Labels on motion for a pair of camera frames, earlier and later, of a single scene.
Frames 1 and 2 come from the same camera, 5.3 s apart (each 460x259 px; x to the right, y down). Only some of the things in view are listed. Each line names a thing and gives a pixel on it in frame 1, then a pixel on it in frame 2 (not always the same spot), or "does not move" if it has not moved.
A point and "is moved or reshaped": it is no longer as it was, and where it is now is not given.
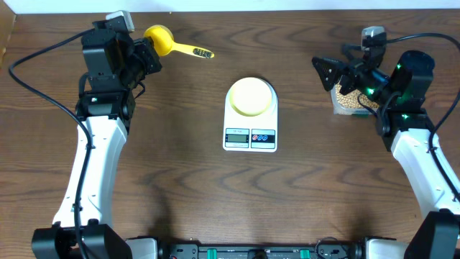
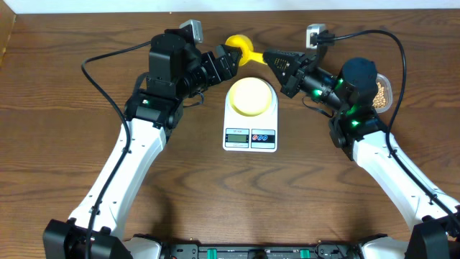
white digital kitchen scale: (257, 133) does not move
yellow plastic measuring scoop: (163, 36) is moved or reshaped
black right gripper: (338, 68) to (290, 85)
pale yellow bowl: (250, 96) does not move
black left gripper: (144, 52) to (206, 63)
